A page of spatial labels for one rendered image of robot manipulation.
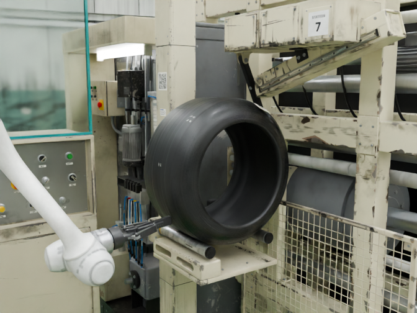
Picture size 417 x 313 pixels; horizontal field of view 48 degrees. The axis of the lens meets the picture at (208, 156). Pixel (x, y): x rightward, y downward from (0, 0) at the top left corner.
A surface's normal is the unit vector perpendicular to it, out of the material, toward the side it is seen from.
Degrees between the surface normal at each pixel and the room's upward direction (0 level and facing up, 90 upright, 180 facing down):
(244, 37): 90
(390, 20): 72
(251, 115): 80
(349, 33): 90
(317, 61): 90
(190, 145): 68
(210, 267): 90
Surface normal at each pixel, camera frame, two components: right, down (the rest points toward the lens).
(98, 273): 0.67, 0.23
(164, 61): -0.82, 0.09
